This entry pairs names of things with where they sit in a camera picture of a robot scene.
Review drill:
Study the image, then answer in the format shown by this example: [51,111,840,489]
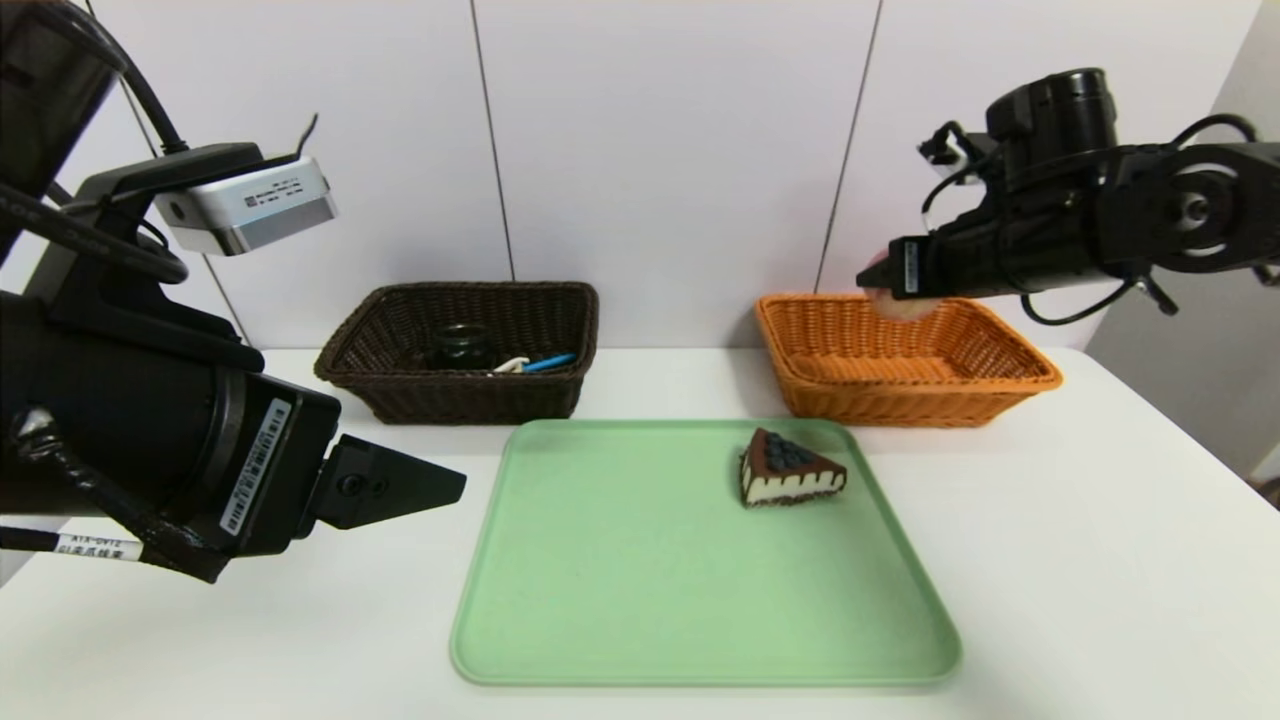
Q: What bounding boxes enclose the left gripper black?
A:
[1,291,467,557]

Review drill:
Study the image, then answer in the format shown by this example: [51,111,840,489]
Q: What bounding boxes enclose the glass cup with black holder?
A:
[428,322,494,371]

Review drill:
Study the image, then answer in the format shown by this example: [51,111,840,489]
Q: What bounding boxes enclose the pink yellow peach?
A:
[860,255,943,322]

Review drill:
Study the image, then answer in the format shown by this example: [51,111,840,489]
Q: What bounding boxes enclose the dark brown wicker basket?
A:
[313,281,600,426]

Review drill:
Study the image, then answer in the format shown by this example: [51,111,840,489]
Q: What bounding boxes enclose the orange wicker basket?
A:
[755,293,1064,429]

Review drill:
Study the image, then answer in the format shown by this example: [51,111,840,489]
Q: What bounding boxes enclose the light green plastic tray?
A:
[449,418,963,689]

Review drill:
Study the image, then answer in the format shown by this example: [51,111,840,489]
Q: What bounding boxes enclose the chocolate blueberry cake slice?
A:
[739,428,849,510]

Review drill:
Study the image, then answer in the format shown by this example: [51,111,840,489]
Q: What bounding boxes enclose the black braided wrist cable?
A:
[5,408,231,584]

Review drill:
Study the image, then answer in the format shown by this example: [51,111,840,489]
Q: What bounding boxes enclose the thin cable with white label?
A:
[0,528,147,562]

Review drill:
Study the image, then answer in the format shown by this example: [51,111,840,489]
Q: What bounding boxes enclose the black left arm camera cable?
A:
[0,0,191,286]

